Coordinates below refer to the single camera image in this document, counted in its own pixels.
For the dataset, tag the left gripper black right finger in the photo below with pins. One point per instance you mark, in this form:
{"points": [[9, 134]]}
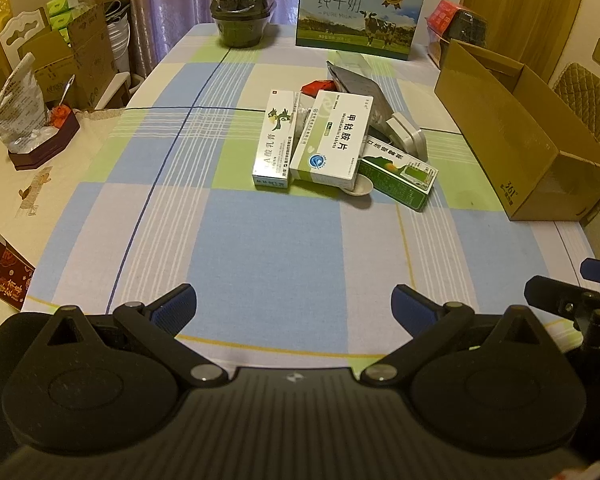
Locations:
{"points": [[433, 327]]}

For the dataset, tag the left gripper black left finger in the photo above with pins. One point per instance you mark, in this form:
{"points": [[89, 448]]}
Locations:
{"points": [[154, 327]]}

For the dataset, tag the white plastic spoon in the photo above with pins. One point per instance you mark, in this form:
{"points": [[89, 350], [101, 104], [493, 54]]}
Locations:
{"points": [[362, 186]]}

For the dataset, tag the white ointment box green bird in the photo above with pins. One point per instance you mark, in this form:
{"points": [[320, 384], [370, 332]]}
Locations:
{"points": [[271, 164]]}

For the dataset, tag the silver foil pouch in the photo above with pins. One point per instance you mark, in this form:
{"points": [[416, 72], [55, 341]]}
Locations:
{"points": [[351, 82]]}

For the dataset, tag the red candy packet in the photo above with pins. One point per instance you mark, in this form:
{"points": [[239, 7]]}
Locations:
{"points": [[312, 88]]}

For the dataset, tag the white grey small case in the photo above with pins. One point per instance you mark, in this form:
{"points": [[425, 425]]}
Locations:
{"points": [[404, 135]]}

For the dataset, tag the brown cardboard box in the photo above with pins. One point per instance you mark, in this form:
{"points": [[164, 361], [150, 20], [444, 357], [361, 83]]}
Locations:
{"points": [[540, 158]]}

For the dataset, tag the red envelope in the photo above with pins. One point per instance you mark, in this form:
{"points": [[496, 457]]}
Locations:
{"points": [[15, 275]]}

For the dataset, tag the quilted brown chair cushion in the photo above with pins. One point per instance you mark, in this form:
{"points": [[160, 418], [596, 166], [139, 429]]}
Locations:
{"points": [[580, 90]]}

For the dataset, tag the checked tablecloth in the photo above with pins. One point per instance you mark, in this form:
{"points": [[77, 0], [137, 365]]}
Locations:
{"points": [[296, 277]]}

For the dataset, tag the dark wooden tray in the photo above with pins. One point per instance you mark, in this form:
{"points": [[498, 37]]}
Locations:
{"points": [[48, 149]]}

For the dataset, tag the brown cardboard boxes stack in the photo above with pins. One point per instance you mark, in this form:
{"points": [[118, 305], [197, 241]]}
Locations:
{"points": [[87, 57]]}

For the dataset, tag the black red wrapped container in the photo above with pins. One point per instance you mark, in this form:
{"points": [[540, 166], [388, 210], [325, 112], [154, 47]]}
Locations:
{"points": [[450, 21]]}

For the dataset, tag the blue milk carton box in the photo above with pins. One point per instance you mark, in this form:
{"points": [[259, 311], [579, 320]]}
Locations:
{"points": [[377, 27]]}

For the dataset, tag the black wrapped bowl container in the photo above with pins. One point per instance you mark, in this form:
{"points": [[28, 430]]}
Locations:
{"points": [[241, 23]]}

